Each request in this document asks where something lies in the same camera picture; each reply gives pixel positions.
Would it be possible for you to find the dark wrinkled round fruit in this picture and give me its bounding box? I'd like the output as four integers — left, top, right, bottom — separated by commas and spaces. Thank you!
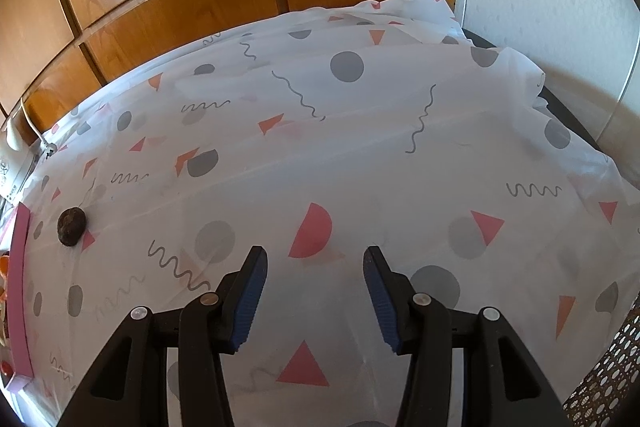
56, 207, 87, 247

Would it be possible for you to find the small red tomato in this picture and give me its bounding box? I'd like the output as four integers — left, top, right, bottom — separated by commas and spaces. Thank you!
0, 360, 14, 379

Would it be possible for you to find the orange tangerine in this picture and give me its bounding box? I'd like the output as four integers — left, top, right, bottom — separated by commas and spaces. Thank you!
0, 255, 10, 280

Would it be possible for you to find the perforated brown chair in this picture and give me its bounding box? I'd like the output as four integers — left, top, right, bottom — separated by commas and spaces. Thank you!
563, 299, 640, 427

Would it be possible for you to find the pink-edged shallow tray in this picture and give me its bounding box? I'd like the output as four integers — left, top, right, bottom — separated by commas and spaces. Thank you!
6, 202, 34, 393

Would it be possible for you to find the white ceramic electric kettle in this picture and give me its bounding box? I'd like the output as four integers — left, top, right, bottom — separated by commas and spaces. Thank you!
0, 120, 34, 202

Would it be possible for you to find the patterned white tablecloth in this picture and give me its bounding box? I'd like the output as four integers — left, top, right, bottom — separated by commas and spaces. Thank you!
21, 0, 639, 426

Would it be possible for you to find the white kettle power cord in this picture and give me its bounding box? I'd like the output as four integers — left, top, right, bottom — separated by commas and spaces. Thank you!
19, 95, 59, 158

